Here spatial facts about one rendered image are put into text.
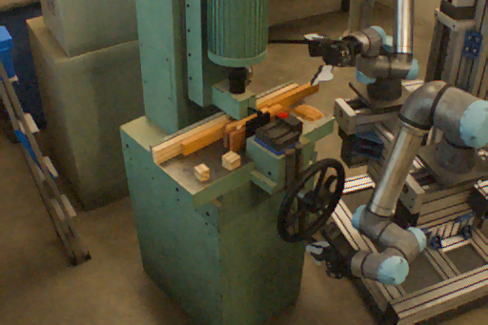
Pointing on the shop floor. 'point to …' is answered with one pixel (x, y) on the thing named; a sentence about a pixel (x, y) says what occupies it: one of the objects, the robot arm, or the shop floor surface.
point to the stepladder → (42, 170)
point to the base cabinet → (214, 253)
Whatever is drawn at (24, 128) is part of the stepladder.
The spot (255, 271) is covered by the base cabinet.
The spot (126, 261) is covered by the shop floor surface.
